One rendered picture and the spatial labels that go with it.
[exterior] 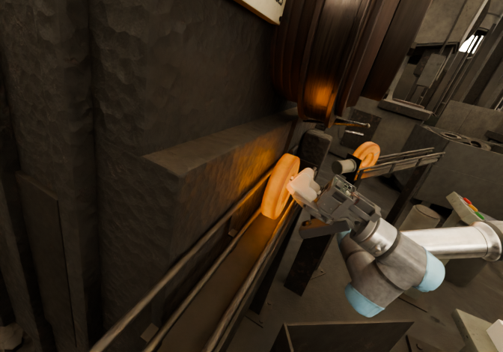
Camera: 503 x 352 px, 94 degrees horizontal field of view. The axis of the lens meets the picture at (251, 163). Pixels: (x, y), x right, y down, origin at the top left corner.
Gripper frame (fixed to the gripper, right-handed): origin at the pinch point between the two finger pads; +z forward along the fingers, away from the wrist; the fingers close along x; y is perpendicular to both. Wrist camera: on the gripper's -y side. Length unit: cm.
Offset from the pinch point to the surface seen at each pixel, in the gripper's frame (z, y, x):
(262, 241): -4.3, -10.9, 9.0
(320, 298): -47, -67, -46
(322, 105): 2.6, 18.0, -2.6
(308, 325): -14.1, -0.4, 26.7
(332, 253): -49, -68, -84
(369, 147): -19, 5, -60
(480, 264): -121, -28, -113
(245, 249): -2.5, -11.6, 13.2
